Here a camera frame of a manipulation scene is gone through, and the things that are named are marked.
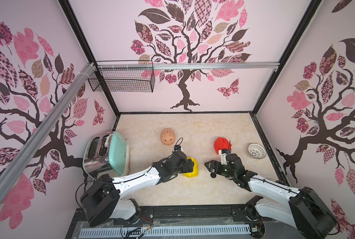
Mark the red piggy bank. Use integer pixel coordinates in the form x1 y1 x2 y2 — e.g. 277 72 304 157
213 137 232 155

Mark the pink piggy bank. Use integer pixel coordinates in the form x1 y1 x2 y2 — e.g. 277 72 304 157
160 128 176 146

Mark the black wire basket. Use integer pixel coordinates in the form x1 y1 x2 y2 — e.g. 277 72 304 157
88 60 156 93

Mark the aluminium rail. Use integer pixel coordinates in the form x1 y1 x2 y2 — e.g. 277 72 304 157
0 63 95 204
97 62 280 70

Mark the aluminium rail left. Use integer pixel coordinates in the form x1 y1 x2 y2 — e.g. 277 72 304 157
0 63 95 204

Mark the aluminium rail back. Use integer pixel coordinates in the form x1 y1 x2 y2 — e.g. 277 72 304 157
97 62 280 70

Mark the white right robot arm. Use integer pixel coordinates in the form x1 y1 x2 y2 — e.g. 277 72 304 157
204 153 342 239

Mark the white sink strainer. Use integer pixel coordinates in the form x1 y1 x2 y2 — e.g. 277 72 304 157
247 143 267 159

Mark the yellow piggy bank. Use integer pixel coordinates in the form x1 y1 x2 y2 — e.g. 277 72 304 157
183 158 198 178

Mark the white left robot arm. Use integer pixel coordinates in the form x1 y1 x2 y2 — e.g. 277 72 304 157
80 150 198 227

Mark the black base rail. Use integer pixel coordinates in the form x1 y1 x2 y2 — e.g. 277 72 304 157
65 204 272 239

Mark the white slotted cable duct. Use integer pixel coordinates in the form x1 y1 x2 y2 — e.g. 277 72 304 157
76 225 251 239

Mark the mint green chrome toaster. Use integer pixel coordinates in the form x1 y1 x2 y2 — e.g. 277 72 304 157
83 131 130 179

